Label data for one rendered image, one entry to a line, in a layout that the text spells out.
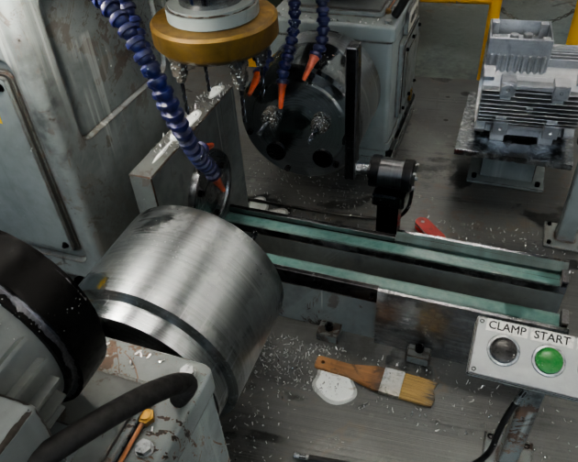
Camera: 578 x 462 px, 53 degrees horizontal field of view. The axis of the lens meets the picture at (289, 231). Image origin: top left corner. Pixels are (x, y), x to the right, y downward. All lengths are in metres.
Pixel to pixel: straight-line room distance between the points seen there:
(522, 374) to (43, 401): 0.52
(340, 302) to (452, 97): 0.92
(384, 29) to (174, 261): 0.75
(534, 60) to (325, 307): 0.65
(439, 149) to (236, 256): 0.90
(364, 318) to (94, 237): 0.48
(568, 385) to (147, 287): 0.49
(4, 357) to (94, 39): 0.61
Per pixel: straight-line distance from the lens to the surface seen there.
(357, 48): 0.96
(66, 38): 0.92
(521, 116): 1.32
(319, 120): 1.11
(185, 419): 0.58
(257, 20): 0.84
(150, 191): 0.90
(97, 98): 0.98
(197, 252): 0.72
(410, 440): 0.97
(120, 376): 0.60
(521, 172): 1.45
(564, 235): 1.31
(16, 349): 0.45
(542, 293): 1.07
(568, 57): 1.33
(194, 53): 0.81
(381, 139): 1.40
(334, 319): 1.06
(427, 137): 1.59
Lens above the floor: 1.64
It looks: 41 degrees down
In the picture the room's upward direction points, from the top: 4 degrees counter-clockwise
